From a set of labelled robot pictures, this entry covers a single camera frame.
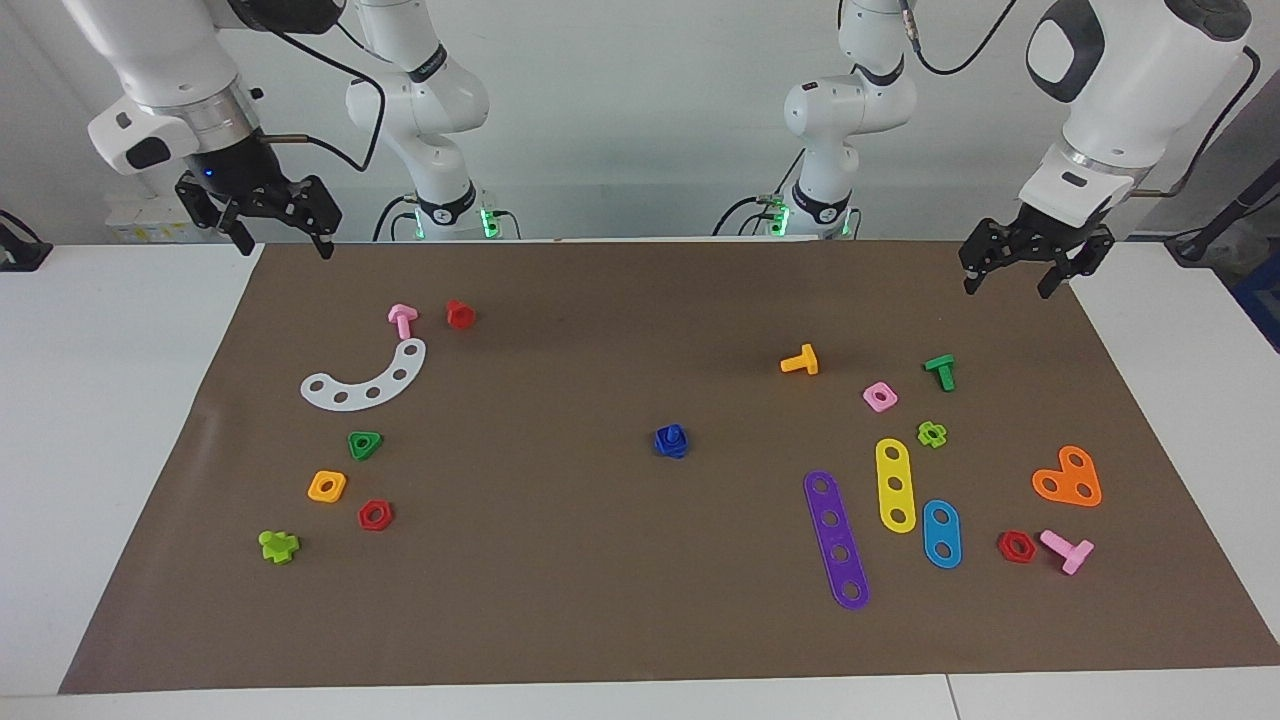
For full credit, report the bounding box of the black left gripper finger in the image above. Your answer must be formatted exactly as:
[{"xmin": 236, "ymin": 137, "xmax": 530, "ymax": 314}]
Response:
[
  {"xmin": 1037, "ymin": 232, "xmax": 1115, "ymax": 301},
  {"xmin": 958, "ymin": 219, "xmax": 1007, "ymax": 296}
]

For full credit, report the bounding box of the brown table mat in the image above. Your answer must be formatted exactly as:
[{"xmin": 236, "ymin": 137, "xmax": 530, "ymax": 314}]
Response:
[{"xmin": 58, "ymin": 238, "xmax": 1280, "ymax": 695}]

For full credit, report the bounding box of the white box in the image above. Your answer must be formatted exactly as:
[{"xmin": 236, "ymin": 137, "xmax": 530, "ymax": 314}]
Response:
[{"xmin": 105, "ymin": 197, "xmax": 191, "ymax": 244}]

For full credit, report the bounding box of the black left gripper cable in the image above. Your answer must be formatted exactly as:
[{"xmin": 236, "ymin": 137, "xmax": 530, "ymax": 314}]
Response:
[{"xmin": 900, "ymin": 0, "xmax": 1261, "ymax": 198}]

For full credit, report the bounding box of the blue two-hole plate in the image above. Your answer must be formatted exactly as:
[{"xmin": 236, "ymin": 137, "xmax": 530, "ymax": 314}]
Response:
[{"xmin": 921, "ymin": 499, "xmax": 963, "ymax": 570}]

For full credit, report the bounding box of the black clamp device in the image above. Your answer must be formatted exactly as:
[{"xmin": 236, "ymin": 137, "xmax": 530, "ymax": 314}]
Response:
[{"xmin": 0, "ymin": 210, "xmax": 53, "ymax": 273}]

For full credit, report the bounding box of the white curved five-hole plate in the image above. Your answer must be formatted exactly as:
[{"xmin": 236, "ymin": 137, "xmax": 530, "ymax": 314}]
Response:
[{"xmin": 300, "ymin": 338, "xmax": 428, "ymax": 412}]

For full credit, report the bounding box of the yellow three-hole plate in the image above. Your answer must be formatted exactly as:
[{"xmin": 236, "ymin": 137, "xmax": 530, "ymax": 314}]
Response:
[{"xmin": 875, "ymin": 438, "xmax": 918, "ymax": 534}]

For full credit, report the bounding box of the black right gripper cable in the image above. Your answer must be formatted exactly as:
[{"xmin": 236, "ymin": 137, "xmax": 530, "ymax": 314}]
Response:
[{"xmin": 262, "ymin": 0, "xmax": 387, "ymax": 173}]

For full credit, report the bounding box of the black base cable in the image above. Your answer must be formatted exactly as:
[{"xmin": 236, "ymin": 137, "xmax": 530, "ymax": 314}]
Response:
[
  {"xmin": 712, "ymin": 150, "xmax": 806, "ymax": 238},
  {"xmin": 373, "ymin": 193, "xmax": 421, "ymax": 242}
]

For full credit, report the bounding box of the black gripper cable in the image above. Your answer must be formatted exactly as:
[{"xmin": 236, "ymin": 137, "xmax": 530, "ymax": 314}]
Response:
[
  {"xmin": 262, "ymin": 0, "xmax": 387, "ymax": 173},
  {"xmin": 900, "ymin": 0, "xmax": 1261, "ymax": 198}
]

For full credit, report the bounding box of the black stand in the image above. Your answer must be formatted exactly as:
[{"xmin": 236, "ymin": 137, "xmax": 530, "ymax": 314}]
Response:
[{"xmin": 1165, "ymin": 160, "xmax": 1280, "ymax": 266}]

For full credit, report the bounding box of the blue crate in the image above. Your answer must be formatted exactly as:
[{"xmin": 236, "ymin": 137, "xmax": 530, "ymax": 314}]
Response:
[{"xmin": 1232, "ymin": 250, "xmax": 1280, "ymax": 353}]

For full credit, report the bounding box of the orange heart-shaped plate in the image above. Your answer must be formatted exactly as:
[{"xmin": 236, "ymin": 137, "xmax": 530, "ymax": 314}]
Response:
[{"xmin": 1031, "ymin": 445, "xmax": 1103, "ymax": 508}]

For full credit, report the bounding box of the purple four-hole plate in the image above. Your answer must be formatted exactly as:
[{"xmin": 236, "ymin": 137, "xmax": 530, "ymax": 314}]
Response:
[{"xmin": 803, "ymin": 470, "xmax": 871, "ymax": 611}]

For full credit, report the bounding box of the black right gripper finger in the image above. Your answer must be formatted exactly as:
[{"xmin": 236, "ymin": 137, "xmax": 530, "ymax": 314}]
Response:
[
  {"xmin": 176, "ymin": 172, "xmax": 257, "ymax": 258},
  {"xmin": 288, "ymin": 176, "xmax": 344, "ymax": 261}
]

